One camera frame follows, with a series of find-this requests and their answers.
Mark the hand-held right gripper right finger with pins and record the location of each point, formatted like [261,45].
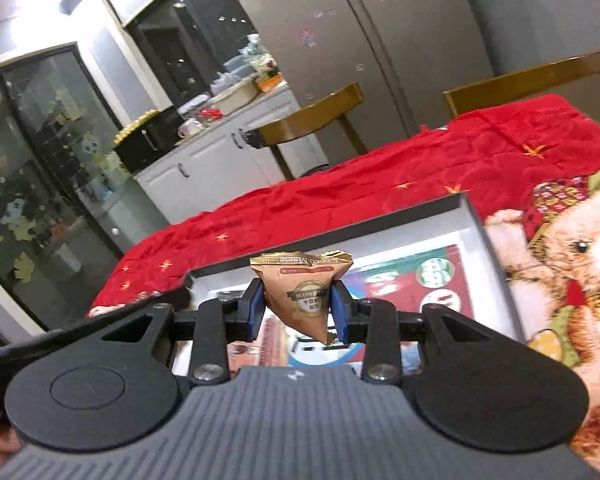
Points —
[338,315]

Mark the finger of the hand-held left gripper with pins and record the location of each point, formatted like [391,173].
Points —
[170,297]

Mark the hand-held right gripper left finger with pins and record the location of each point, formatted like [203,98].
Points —
[254,310]

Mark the brown triangular snack packet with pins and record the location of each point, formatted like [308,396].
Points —
[300,290]

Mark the black cardboard box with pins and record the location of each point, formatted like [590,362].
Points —
[405,230]

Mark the white kitchen cabinet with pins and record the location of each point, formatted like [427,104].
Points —
[215,155]

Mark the black microwave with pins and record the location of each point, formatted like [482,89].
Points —
[145,142]

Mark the white mug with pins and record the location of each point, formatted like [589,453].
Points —
[187,130]

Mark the glass door with stickers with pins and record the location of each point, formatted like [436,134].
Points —
[40,185]

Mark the red printed blanket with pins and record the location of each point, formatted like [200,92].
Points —
[430,160]

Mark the wooden chair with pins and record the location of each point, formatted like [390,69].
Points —
[305,120]
[530,80]

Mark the beige plastic basin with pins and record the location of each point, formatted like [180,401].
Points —
[235,96]

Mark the white snack bag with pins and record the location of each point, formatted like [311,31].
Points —
[265,65]

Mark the dark kitchen window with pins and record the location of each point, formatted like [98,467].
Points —
[190,35]

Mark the silver refrigerator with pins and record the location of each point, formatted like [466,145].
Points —
[380,35]

